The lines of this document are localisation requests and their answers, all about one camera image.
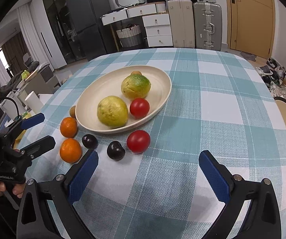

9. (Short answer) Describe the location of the dark plum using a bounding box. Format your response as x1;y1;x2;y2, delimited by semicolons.
82;134;99;150
107;141;126;161

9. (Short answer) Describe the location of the wooden door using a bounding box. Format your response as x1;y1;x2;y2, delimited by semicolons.
227;0;275;59

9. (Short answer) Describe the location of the yellow guava near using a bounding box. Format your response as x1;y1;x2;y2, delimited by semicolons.
97;96;128;128

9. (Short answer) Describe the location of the red tomato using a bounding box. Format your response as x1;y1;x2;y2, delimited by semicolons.
129;98;150;119
127;130;150;154

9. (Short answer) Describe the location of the cream oval plate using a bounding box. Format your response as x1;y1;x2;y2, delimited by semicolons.
75;65;172;134

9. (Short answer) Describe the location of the red tomato in plate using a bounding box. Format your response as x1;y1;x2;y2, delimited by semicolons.
129;98;150;119

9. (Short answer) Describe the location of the woven laundry basket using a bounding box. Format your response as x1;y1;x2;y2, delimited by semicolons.
116;24;143;48

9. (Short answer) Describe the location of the white drawer desk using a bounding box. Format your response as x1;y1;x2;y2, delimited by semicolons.
101;2;173;48

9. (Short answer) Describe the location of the silver aluminium suitcase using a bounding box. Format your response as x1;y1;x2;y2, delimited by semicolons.
193;2;223;51

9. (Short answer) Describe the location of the brown longan in plate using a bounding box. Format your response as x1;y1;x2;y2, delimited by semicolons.
130;71;142;75

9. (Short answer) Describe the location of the person's left hand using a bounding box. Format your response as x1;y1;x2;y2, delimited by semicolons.
0;181;26;198

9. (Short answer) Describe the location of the orange mandarin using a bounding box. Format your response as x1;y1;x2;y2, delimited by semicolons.
59;138;82;164
60;117;78;138

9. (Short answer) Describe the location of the white cylinder bin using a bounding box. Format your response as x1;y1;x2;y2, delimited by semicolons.
25;91;44;114

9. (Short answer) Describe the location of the beige suitcase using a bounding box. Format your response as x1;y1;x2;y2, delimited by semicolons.
168;0;195;48

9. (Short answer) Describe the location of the brown longan on table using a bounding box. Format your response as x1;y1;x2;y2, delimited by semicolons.
69;105;76;119

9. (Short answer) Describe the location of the black cable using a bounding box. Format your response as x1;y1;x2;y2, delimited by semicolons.
0;96;21;120

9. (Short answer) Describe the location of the black refrigerator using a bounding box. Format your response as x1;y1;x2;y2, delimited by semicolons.
67;0;117;61

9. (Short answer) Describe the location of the yellow-green guava far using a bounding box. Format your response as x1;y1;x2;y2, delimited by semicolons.
121;74;151;100

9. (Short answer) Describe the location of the teal plaid tablecloth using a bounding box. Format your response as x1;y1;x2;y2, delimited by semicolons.
20;48;286;238

